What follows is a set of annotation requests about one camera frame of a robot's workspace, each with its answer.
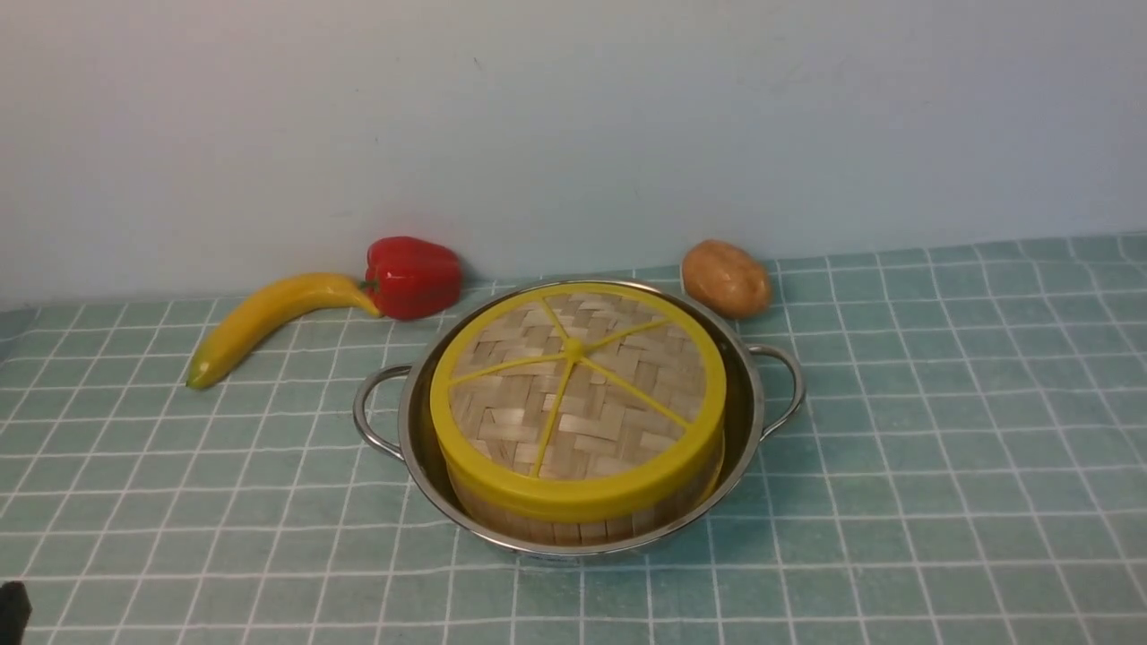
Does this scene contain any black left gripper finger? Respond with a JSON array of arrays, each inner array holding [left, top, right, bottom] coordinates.
[[0, 580, 32, 645]]

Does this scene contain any yellow rimmed bamboo steamer lid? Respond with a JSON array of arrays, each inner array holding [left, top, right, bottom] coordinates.
[[427, 281, 729, 533]]

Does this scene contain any stainless steel pot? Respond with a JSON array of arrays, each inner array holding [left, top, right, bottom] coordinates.
[[351, 279, 806, 564]]

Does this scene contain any yellow plastic banana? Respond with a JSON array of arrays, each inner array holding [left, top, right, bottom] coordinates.
[[185, 272, 381, 391]]

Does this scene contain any red bell pepper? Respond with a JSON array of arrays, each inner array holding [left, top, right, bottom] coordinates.
[[362, 236, 463, 320]]

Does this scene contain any brown potato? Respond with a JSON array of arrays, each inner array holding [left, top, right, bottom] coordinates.
[[680, 238, 773, 320]]

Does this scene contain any green checkered tablecloth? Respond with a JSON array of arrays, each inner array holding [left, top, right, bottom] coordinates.
[[1, 232, 1146, 644]]

